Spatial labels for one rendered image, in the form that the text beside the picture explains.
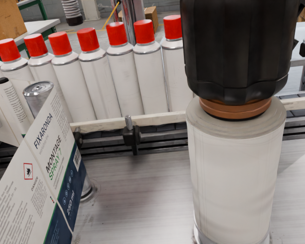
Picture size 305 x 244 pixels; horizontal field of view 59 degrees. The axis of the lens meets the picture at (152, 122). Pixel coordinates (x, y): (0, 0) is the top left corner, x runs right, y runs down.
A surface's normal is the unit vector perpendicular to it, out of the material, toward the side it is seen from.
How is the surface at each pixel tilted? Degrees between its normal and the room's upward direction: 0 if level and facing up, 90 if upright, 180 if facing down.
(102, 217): 0
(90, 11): 90
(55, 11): 90
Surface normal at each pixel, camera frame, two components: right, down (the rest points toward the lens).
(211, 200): -0.65, 0.49
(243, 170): -0.04, 0.51
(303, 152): -0.14, -0.83
